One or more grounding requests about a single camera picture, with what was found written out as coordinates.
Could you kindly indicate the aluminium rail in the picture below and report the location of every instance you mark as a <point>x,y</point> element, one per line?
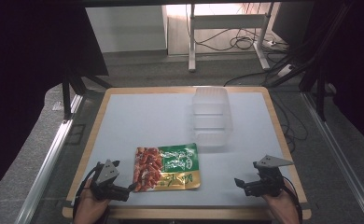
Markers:
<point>338,155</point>
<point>49,155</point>

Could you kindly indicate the person's left hand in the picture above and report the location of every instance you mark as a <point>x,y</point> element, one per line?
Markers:
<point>89,209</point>

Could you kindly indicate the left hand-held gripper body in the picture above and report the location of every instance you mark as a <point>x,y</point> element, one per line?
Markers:
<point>107,179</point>

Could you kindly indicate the green and red snack packet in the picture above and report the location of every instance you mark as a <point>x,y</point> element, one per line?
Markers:
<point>166,168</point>

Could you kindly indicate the white board panel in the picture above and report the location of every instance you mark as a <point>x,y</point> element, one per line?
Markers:
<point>125,29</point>

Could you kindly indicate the person's right hand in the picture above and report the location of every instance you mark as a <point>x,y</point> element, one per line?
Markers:
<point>281,207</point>

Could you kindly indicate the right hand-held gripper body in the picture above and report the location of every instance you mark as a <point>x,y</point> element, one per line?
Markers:
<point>268,178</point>

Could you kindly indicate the black metal stand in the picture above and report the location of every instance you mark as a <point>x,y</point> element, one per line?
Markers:
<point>69,90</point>
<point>318,77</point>

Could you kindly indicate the white power strip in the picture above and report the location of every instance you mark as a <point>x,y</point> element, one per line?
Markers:
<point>284,70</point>

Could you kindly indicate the clear plastic container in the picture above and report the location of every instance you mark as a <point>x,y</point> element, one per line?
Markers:
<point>212,116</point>

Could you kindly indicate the white desk frame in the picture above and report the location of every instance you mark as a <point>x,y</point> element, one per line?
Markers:
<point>226,21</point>

